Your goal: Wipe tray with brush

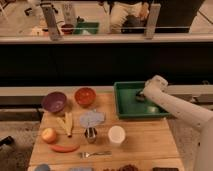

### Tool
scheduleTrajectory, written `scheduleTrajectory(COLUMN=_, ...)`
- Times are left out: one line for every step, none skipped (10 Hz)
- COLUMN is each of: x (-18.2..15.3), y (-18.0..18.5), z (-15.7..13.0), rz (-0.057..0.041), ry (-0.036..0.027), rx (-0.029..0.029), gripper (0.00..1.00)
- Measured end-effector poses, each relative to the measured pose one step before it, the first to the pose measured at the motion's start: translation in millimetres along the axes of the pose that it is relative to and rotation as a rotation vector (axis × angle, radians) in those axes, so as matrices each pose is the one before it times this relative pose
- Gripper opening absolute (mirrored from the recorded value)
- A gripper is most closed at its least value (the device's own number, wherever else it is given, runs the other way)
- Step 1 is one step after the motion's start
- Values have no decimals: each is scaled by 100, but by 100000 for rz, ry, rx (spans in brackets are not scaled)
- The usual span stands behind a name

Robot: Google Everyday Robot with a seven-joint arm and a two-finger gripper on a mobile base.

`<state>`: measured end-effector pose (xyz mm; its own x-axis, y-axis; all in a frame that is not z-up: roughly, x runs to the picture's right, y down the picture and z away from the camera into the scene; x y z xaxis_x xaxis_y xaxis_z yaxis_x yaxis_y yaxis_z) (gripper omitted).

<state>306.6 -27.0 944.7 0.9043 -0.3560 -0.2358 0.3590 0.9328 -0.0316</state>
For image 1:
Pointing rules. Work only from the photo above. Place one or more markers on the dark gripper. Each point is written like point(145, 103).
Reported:
point(140, 96)

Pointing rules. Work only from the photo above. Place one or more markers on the green plastic tray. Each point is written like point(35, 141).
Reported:
point(129, 107)

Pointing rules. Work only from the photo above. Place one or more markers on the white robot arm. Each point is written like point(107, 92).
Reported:
point(198, 117)

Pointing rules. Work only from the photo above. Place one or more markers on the white plastic cup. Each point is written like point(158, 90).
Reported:
point(116, 135)

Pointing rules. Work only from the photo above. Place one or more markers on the light blue cloth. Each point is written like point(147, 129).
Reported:
point(91, 119)

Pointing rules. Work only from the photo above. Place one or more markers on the red bowl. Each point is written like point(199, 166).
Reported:
point(85, 96)

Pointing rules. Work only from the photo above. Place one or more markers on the small metal cup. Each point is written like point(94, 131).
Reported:
point(90, 134)

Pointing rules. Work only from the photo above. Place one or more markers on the wooden cutting board table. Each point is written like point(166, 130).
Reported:
point(148, 143)

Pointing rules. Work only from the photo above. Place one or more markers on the dark red berries pile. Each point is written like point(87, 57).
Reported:
point(128, 168)

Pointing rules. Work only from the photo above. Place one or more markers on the yellow corn cob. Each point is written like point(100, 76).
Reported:
point(66, 123)

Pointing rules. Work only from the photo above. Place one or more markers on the silver fork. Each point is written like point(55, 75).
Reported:
point(87, 154)

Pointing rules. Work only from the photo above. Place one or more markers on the purple bowl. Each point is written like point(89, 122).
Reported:
point(54, 102)

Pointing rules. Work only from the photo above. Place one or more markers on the person behind glass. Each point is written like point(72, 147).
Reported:
point(121, 9)

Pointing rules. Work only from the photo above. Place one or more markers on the red yellow apple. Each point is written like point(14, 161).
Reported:
point(49, 135)

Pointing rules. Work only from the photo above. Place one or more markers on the blue round object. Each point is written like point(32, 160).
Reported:
point(42, 167)

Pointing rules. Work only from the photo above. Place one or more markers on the black object on floor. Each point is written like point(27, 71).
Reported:
point(6, 141)

